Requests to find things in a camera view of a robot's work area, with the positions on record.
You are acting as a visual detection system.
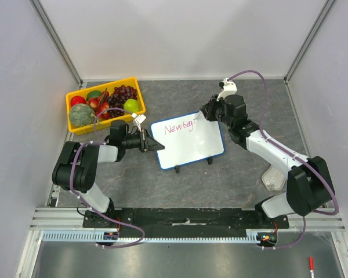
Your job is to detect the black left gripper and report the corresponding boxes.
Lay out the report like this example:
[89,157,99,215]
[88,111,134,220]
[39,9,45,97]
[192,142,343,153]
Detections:
[122,128,164,153]

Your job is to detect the magenta capped whiteboard marker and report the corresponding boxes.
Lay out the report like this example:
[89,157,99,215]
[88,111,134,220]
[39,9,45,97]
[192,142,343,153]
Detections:
[193,111,202,120]

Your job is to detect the blue framed whiteboard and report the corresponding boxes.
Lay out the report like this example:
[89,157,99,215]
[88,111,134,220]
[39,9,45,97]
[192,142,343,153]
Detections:
[150,112,226,170]

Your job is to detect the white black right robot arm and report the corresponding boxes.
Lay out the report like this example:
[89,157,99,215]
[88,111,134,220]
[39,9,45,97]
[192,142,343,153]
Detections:
[200,94,337,228]

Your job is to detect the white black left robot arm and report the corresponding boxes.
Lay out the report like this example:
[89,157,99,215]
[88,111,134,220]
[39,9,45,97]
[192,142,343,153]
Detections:
[52,120,165,228]

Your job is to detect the green apple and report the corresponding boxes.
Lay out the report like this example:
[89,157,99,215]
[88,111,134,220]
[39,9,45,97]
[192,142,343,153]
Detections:
[124,98,140,113]

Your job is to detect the dark purple grape bunch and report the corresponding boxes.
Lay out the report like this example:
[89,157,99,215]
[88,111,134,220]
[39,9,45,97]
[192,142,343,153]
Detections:
[107,85,137,118]

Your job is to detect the yellow plastic fruit bin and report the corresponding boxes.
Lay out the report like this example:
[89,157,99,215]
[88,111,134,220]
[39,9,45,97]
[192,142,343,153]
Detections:
[66,77,146,135]

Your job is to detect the red yellow small fruits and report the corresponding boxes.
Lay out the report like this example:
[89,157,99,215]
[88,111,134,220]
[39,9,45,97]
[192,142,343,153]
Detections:
[88,96,110,120]

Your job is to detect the green netted melon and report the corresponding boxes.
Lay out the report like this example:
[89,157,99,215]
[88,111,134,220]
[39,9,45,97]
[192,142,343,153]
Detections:
[68,104,95,127]

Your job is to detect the green lime fruit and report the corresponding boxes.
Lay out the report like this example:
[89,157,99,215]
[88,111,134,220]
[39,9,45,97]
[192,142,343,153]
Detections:
[86,90,102,101]

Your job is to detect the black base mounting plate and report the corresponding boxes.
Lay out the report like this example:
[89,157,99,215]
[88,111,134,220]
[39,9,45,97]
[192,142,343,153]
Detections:
[82,207,291,238]

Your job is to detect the red apple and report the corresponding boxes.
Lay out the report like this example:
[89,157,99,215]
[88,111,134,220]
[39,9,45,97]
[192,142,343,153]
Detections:
[70,96,86,107]

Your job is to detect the white bead eraser pad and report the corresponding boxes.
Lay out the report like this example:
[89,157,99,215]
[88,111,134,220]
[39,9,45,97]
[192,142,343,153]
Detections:
[261,165,286,191]

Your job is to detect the red marker pen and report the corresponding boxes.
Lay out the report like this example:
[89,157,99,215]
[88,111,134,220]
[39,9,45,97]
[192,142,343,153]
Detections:
[309,257,315,278]

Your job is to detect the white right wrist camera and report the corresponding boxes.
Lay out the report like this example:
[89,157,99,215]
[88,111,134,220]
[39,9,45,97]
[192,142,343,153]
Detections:
[216,78,237,101]

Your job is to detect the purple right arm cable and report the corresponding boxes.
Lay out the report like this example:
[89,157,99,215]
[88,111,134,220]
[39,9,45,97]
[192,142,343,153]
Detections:
[227,69,339,250]

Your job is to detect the aluminium frame rail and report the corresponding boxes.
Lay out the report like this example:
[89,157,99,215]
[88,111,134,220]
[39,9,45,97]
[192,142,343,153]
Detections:
[28,207,89,231]

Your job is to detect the grey slotted cable duct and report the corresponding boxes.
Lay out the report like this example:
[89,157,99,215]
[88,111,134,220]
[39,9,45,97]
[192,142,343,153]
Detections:
[42,231,260,244]

